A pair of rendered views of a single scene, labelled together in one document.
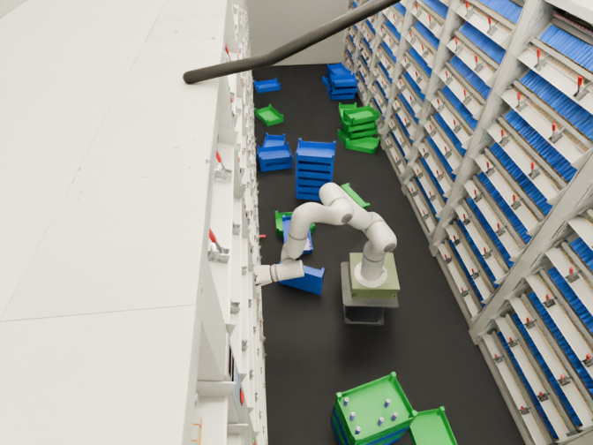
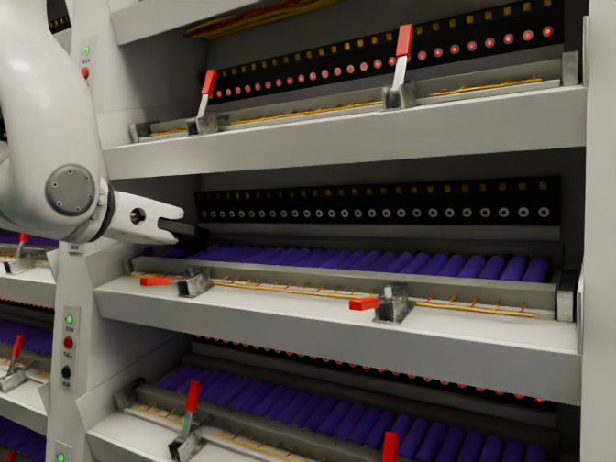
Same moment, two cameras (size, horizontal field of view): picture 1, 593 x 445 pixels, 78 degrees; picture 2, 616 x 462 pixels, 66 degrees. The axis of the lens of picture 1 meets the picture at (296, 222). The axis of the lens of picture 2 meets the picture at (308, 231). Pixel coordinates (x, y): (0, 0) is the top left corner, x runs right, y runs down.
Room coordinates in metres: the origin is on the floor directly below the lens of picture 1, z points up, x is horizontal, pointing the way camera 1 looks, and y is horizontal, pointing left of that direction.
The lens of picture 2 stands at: (1.67, -0.15, 0.58)
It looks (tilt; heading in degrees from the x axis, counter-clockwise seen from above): 2 degrees up; 129
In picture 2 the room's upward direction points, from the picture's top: 2 degrees clockwise
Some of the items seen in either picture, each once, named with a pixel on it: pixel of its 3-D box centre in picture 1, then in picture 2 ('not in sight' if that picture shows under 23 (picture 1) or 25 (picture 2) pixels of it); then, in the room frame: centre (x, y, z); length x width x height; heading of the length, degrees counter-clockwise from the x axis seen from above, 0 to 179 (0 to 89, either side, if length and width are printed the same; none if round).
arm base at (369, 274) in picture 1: (371, 264); not in sight; (1.30, -0.43, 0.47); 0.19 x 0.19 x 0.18
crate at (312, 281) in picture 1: (301, 275); not in sight; (1.49, -0.03, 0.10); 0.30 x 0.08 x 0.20; 71
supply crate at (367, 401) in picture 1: (374, 406); not in sight; (0.57, -0.36, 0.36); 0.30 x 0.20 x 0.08; 110
